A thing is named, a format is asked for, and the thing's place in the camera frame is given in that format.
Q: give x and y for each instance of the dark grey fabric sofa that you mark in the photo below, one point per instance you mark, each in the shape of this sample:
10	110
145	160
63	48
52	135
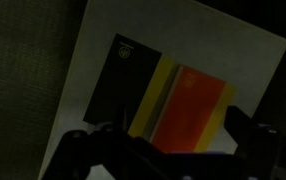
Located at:
37	40

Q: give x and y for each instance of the red book yellow spine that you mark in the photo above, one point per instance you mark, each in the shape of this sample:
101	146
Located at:
193	112

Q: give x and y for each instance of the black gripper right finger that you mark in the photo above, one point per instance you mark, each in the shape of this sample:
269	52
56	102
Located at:
257	144

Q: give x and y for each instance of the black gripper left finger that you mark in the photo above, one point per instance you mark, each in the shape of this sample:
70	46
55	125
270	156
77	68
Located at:
109	145

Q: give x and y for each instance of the grey coffee table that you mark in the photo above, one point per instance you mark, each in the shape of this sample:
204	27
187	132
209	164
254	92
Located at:
192	33

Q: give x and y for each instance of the black book yellow spine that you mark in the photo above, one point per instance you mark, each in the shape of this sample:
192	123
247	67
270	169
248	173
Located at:
132	80

